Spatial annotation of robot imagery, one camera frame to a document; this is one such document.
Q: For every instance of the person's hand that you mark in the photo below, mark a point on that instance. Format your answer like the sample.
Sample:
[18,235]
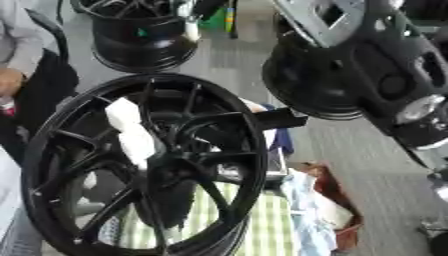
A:
[9,81]

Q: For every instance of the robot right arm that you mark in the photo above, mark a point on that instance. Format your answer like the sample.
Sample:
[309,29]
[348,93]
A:
[396,63]

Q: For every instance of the black wheel rim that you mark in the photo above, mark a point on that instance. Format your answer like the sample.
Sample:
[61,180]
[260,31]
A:
[140,50]
[306,85]

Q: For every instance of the black spoked wheel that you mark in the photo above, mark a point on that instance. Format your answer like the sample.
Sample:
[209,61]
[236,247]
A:
[170,168]

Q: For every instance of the person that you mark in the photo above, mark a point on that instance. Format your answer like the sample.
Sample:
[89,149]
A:
[23,40]

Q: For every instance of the black chair back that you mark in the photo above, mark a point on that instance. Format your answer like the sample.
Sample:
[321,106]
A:
[59,37]

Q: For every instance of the black stand bar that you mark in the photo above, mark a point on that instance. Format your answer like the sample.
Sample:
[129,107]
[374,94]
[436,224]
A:
[282,118]

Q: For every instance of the pale blue plastic bag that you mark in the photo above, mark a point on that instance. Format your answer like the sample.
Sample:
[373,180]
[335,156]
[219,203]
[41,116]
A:
[309,213]

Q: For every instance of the brown box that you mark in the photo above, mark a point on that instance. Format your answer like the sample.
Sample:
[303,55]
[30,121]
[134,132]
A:
[344,230]

